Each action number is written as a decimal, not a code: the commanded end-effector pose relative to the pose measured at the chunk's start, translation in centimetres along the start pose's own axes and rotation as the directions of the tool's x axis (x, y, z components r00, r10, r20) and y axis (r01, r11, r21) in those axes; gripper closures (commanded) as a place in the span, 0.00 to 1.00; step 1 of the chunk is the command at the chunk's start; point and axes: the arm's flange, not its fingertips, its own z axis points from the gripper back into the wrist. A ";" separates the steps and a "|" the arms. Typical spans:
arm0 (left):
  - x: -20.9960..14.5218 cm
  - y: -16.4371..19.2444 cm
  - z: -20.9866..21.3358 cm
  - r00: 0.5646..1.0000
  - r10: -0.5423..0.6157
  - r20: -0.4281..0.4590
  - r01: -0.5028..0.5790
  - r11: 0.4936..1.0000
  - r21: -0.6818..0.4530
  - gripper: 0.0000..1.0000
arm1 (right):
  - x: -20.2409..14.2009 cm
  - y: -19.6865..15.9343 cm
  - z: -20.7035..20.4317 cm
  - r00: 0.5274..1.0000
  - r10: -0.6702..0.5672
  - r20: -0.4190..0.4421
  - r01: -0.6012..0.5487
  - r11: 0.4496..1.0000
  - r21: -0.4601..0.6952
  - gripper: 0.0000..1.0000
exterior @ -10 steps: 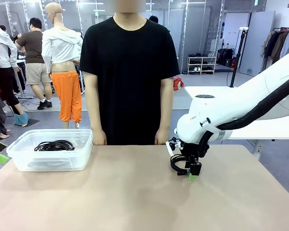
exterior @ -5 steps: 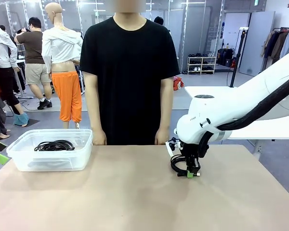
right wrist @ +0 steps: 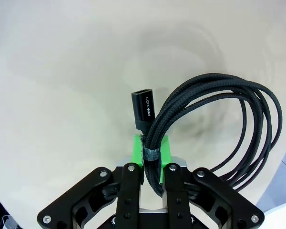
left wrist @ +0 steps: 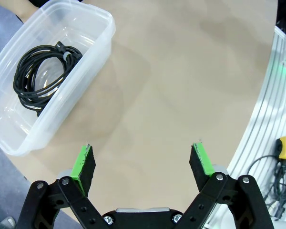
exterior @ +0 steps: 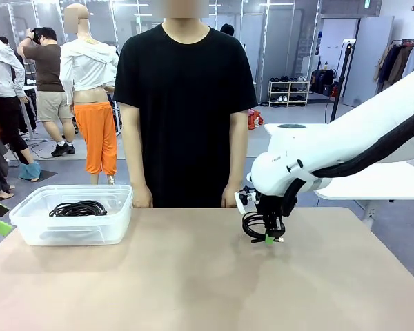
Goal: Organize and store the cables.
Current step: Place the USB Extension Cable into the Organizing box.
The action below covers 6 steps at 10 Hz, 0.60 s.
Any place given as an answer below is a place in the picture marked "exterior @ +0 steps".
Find clear plastic storage container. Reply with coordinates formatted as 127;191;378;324
8;184;135;246

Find person in black T-shirt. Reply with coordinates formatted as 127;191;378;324
112;0;259;210

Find mannequin with grey top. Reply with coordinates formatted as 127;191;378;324
0;15;42;182

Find small black USB cable coil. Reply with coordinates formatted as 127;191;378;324
241;210;287;245

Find person with black hair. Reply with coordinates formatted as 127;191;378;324
219;23;248;56

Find wooden shoe rack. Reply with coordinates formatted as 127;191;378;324
268;79;311;108

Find black corrugated cable hose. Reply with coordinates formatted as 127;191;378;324
279;103;414;218

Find black camera pole stand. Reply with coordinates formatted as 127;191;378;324
326;38;357;124

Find large white side table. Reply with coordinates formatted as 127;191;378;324
264;123;414;221

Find person's right forearm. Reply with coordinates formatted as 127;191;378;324
125;144;151;189

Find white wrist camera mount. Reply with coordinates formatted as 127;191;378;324
234;185;262;214

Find black bags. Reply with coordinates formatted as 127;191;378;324
310;68;339;97

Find large black braided cable coil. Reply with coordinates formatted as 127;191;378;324
48;200;108;218

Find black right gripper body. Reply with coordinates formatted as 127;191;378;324
257;195;288;225

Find person's left hand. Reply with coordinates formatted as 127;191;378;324
221;183;243;209

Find clothes rack with coats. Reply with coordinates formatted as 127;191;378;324
374;39;414;94

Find person's right hand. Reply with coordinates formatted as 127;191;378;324
132;184;155;210

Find person's left forearm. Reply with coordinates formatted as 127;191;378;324
224;144;248;187

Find person in brown T-shirt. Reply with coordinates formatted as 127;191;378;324
16;26;76;158

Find mannequin with orange trousers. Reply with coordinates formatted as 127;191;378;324
59;3;122;185

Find grey partition panel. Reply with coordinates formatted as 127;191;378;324
342;15;395;108

